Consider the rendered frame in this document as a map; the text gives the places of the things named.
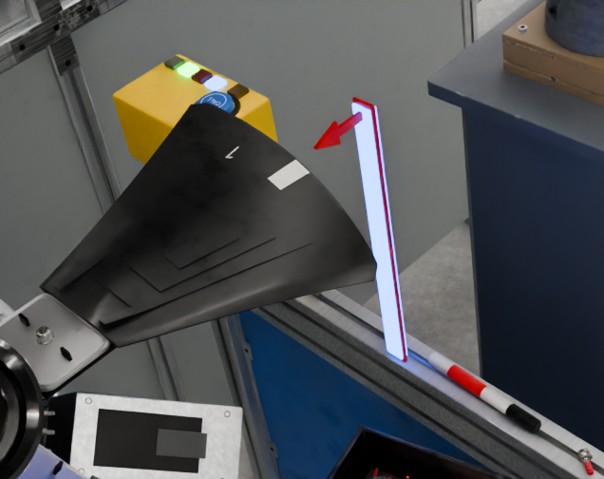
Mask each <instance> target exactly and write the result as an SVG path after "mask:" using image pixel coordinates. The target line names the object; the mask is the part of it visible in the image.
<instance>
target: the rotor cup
mask: <svg viewBox="0 0 604 479"><path fill-rule="evenodd" d="M43 426H44V401H43V396H42V392H41V389H40V386H39V383H38V380H37V378H36V376H35V374H34V372H33V370H32V369H31V367H30V366H29V364H28V363H27V361H26V360H25V359H24V358H23V357H22V356H21V355H20V354H19V353H18V352H17V351H16V350H15V349H14V348H13V347H12V346H10V345H9V344H8V343H7V342H6V341H4V340H3V339H1V338H0V479H18V478H19V477H20V476H21V474H22V473H23V472H24V471H25V469H26V468H27V467H28V465H29V463H30V462H31V460H32V458H33V456H34V454H35V452H36V451H37V449H38V446H39V443H40V440H41V436H42V432H43Z"/></svg>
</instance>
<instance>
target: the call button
mask: <svg viewBox="0 0 604 479"><path fill-rule="evenodd" d="M201 103H209V104H211V105H215V106H217V107H219V108H221V109H223V110H225V111H227V112H229V113H231V112H232V111H233V109H234V104H233V99H232V97H231V96H230V95H229V94H227V93H224V92H218V91H216V90H214V91H213V92H211V93H208V94H206V95H204V96H202V97H201V98H200V99H199V100H198V101H197V102H196V103H195V104H201Z"/></svg>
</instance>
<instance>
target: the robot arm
mask: <svg viewBox="0 0 604 479"><path fill-rule="evenodd" d="M545 28H546V30H547V32H548V34H549V35H550V37H551V38H552V39H553V40H554V41H555V42H556V43H558V44H559V45H561V46H562V47H564V48H567V49H568V50H571V51H574V52H577V53H580V54H584V55H588V56H594V57H603V58H604V0H546V2H545Z"/></svg>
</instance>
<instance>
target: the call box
mask: <svg viewBox="0 0 604 479"><path fill-rule="evenodd" d="M177 56H179V57H180V58H182V59H184V60H185V64H186V63H188V62H190V63H192V64H194V65H196V66H198V70H200V69H202V68H203V69H205V70H207V71H209V72H211V73H212V74H213V77H215V76H218V77H220V78H222V79H224V80H226V82H227V85H226V86H224V87H222V88H220V89H219V90H217V91H218V92H224V93H227V90H228V89H230V88H232V87H233V86H235V85H237V84H238V83H236V82H234V81H232V80H230V79H228V78H226V77H224V76H222V75H220V74H218V73H216V72H214V71H212V70H211V69H209V68H207V67H204V66H202V65H200V64H198V63H196V62H194V61H192V60H190V59H188V58H186V57H184V56H182V55H180V54H177ZM249 91H250V92H249V93H248V94H246V95H245V96H243V97H242V98H240V99H237V98H235V97H233V96H231V95H230V96H231V97H232V99H233V104H234V109H233V111H232V112H231V114H233V115H235V116H237V117H238V118H239V119H241V120H243V121H245V122H246V123H248V124H250V125H252V126H253V127H255V128H257V129H258V130H260V131H261V132H263V133H264V134H266V135H267V136H268V137H270V138H271V139H273V140H274V141H275V142H277V143H278V141H277V136H276V131H275V126H274V117H273V113H272V108H271V103H270V101H269V99H268V98H267V97H265V96H263V95H261V94H259V93H257V92H255V91H253V90H251V89H249ZM211 92H213V90H212V89H210V88H208V87H206V86H205V83H203V84H202V85H201V84H199V83H197V82H195V81H193V80H192V79H191V76H189V77H185V76H183V75H181V74H179V73H178V70H177V69H176V70H173V69H171V68H169V67H166V66H165V65H164V62H163V63H162V64H160V65H158V66H157V67H155V68H153V69H151V70H150V71H148V72H147V73H145V74H143V75H142V76H141V77H140V78H138V79H136V80H135V81H133V82H132V83H130V84H128V85H127V86H125V87H123V88H121V89H120V90H118V91H117V92H115V93H114V94H113V99H114V103H115V106H116V108H117V112H118V115H119V118H120V121H121V125H122V128H123V134H124V137H125V139H126V142H127V146H128V149H129V152H130V155H131V156H132V157H134V158H135V159H137V160H139V161H140V162H142V163H144V164H146V163H147V162H148V161H149V159H150V158H151V157H152V156H153V154H154V153H155V152H156V150H157V149H158V148H159V147H160V145H161V144H162V142H163V141H164V140H165V138H166V137H167V136H168V134H169V133H170V132H171V130H172V129H173V128H174V126H175V125H176V124H177V122H178V121H179V119H180V118H181V116H182V115H183V114H184V112H185V111H186V110H187V108H188V107H189V105H193V104H194V103H196V102H197V101H198V100H199V99H200V98H201V97H202V96H204V95H206V94H208V93H211Z"/></svg>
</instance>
